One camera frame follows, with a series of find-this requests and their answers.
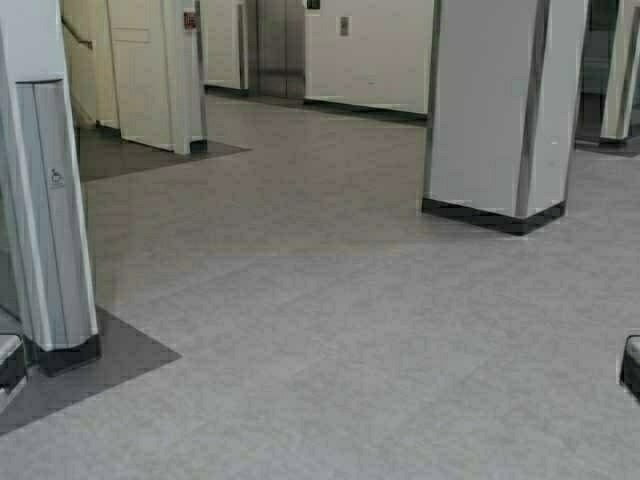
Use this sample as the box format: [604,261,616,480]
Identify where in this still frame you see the grey metal door frame post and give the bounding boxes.
[0,29,104,377]

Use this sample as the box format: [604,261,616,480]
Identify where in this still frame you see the stainless steel elevator door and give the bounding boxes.
[257,0,306,100]

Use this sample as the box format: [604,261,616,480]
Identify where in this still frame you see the white square pillar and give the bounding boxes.
[421,0,589,236]

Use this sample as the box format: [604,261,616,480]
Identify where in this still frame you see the metal elevator call button panel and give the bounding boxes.
[339,16,350,36]

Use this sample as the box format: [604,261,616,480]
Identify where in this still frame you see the silver robot base right corner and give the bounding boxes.
[619,335,640,400]

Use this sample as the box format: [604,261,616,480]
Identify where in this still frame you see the cream stairwell door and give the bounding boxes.
[104,0,207,155]

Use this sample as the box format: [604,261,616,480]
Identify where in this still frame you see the silver robot base left corner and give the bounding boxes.
[1,334,28,394]

